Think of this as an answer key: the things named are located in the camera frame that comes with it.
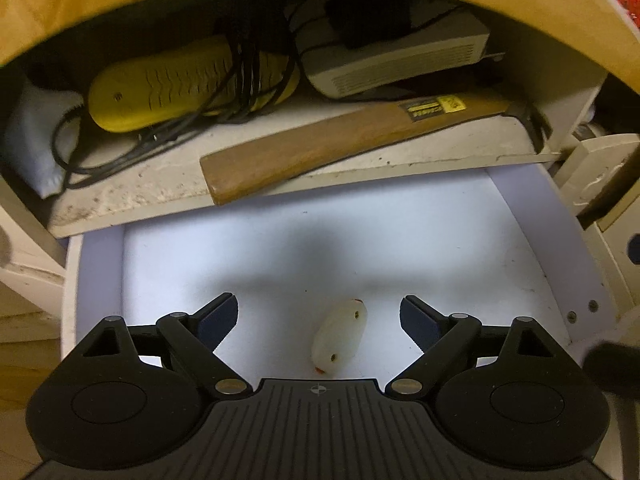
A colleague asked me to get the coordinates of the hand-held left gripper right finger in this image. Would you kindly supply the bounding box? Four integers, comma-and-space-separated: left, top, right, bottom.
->
385, 295, 557, 401

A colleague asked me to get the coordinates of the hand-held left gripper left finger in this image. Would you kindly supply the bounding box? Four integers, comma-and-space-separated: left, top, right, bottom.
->
82, 291, 253, 401

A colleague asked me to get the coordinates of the small white plastic bottle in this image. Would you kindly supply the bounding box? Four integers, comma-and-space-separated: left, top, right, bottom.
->
311, 298, 367, 375

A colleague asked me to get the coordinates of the cream cabinet drawer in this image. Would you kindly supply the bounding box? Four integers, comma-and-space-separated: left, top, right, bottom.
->
60, 165, 620, 396

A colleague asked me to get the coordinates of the cream small drawer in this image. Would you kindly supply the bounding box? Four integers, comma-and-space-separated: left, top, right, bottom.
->
552, 132, 640, 233

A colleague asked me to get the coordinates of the white vented electronic box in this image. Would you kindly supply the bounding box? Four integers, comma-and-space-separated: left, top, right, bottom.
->
292, 2, 492, 100

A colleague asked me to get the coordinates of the white cloth bag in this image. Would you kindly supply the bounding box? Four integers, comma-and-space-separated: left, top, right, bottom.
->
5, 82, 90, 199

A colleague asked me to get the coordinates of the wooden handle hammer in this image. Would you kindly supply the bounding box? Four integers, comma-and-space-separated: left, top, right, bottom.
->
200, 92, 549, 207

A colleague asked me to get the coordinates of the yellow shoe dryer with cable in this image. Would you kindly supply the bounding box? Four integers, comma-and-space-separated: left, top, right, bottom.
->
52, 20, 303, 191

